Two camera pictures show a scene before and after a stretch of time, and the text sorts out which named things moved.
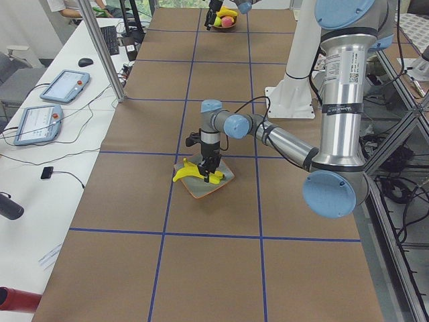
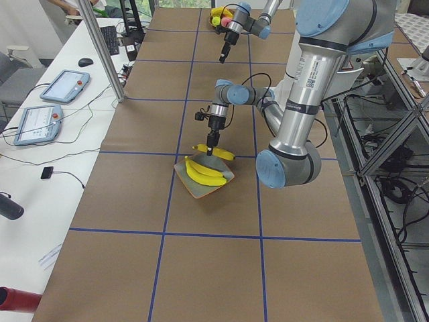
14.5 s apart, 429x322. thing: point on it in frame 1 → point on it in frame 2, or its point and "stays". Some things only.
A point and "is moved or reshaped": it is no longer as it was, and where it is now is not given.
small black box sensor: (47, 172) stays
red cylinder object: (15, 300) stays
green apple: (218, 21) stays
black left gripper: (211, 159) → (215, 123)
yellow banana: (189, 169) is moved or reshaped
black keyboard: (110, 37) stays
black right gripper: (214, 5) → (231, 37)
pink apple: (227, 21) stays
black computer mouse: (84, 62) stays
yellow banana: (225, 11) → (218, 153)
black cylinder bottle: (10, 208) stays
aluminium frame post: (102, 49) stays
